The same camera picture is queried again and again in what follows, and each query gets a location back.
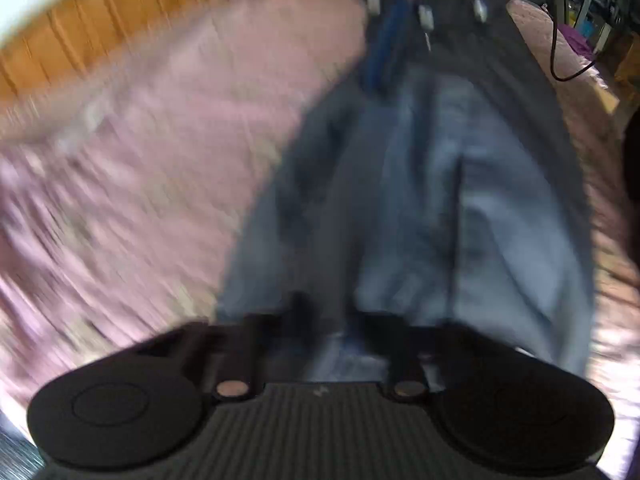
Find purple cloth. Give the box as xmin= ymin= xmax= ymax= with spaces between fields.
xmin=557 ymin=22 xmax=597 ymax=57

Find pink patterned blanket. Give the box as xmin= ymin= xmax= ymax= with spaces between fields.
xmin=0 ymin=0 xmax=640 ymax=480

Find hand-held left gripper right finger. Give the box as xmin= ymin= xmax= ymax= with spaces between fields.
xmin=351 ymin=311 xmax=537 ymax=402

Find blue denim jeans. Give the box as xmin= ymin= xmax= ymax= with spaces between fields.
xmin=215 ymin=0 xmax=602 ymax=387

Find black cable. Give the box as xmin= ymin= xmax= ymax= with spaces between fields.
xmin=547 ymin=0 xmax=599 ymax=82

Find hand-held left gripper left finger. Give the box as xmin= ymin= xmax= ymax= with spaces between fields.
xmin=134 ymin=291 xmax=322 ymax=402

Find wooden panel headboard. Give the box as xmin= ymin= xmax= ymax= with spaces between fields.
xmin=0 ymin=0 xmax=347 ymax=107

